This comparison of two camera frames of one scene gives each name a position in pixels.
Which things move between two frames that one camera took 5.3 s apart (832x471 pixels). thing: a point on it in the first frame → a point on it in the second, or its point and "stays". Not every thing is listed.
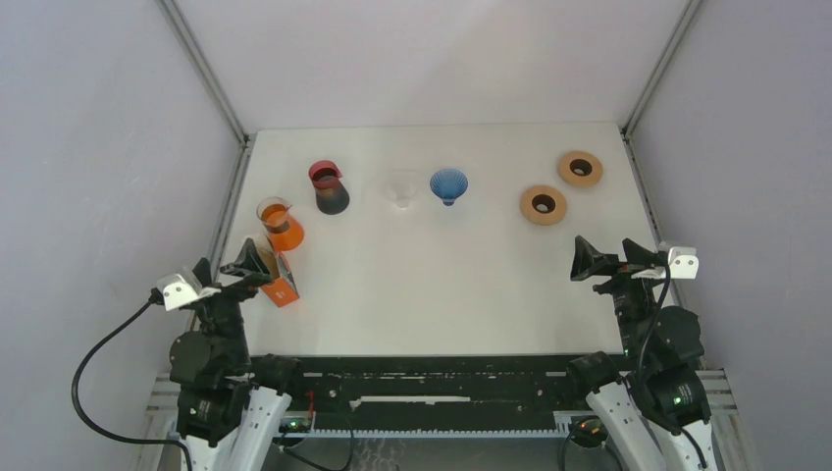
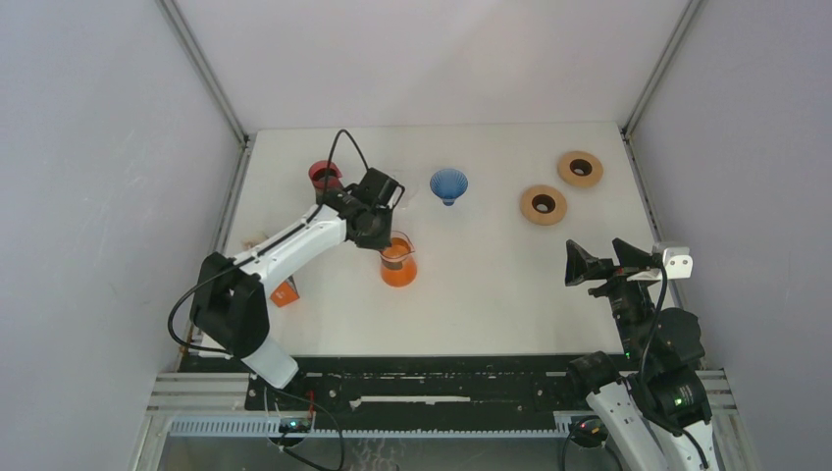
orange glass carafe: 284,229 → 398,263
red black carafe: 332,195 stays
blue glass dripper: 448,183 stays
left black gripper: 248,262 → 383,240
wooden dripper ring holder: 543,205 stays
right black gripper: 587,260 stays
